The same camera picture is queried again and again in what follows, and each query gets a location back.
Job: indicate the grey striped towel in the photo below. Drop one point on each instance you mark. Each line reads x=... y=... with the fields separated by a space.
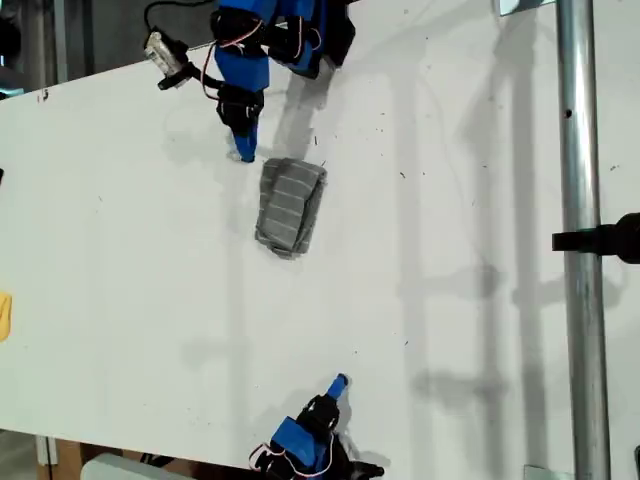
x=290 y=205

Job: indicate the white box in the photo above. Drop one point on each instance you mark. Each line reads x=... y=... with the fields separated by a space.
x=130 y=470

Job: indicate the wooden table leg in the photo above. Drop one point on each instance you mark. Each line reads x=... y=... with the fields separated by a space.
x=62 y=457

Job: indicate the yellow object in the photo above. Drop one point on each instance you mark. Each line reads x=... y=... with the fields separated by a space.
x=5 y=317

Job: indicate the black clamp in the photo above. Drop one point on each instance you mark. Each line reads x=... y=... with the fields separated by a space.
x=600 y=239

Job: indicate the steel post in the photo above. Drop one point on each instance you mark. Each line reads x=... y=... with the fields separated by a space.
x=582 y=250

